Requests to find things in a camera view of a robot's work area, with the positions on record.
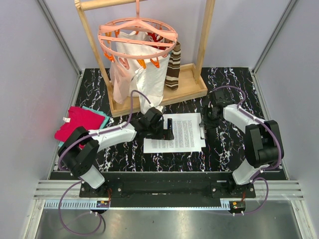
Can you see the teal folded cloth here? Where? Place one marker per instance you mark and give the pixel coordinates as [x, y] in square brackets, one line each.
[104, 117]

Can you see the white printed text sheet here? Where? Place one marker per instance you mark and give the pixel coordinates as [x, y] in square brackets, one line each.
[186, 135]

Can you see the silver folder clip mechanism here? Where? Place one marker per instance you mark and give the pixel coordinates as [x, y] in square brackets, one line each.
[202, 131]

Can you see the pink round clip hanger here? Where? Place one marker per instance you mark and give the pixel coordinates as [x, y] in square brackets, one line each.
[110, 32]

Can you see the aluminium frame rail left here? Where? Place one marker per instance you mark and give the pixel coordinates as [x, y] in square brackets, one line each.
[56, 31]

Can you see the white hanging towel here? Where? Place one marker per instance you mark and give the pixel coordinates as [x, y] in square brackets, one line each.
[149, 81]

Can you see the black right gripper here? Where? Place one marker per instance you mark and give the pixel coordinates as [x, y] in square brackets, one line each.
[210, 125]

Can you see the red white patterned cloth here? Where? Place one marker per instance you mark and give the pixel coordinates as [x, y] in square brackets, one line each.
[153, 37]

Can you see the pink hanging cloth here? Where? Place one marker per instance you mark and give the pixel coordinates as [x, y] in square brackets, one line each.
[120, 79]

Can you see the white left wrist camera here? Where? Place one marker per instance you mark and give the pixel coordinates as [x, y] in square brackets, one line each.
[161, 109]

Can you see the brown striped sock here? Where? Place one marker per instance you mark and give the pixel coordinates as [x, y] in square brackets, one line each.
[173, 69]

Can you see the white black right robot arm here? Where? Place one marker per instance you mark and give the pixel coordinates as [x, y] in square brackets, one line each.
[262, 140]

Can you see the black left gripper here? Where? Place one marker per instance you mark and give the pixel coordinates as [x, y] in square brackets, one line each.
[164, 134]

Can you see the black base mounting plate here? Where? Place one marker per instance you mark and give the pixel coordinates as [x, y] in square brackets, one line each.
[168, 190]

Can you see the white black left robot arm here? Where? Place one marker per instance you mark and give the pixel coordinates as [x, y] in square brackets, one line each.
[78, 152]

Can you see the wooden drying rack frame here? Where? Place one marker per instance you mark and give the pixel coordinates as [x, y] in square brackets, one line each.
[191, 85]

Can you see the red folded shirt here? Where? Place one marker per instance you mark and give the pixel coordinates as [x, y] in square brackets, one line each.
[79, 122]

